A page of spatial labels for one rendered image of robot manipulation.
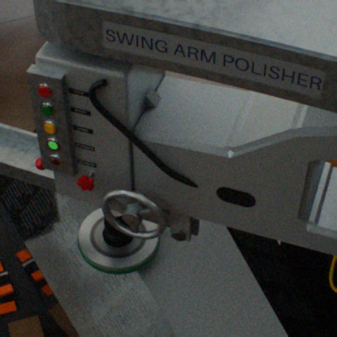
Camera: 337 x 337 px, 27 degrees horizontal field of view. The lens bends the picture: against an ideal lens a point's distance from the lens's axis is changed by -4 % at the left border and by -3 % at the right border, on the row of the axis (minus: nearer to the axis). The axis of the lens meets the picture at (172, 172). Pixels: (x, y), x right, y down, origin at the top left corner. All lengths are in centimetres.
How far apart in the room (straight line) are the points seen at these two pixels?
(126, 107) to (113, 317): 74
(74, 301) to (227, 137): 84
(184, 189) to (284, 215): 22
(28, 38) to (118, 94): 272
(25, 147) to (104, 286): 44
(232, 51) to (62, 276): 110
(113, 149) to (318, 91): 48
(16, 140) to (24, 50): 212
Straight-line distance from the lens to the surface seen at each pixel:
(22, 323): 269
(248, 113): 148
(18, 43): 407
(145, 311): 189
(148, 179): 154
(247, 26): 122
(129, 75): 137
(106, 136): 148
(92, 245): 191
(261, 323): 185
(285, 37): 121
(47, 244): 221
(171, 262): 194
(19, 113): 362
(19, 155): 188
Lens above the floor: 242
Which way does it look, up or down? 48 degrees down
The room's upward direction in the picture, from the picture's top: straight up
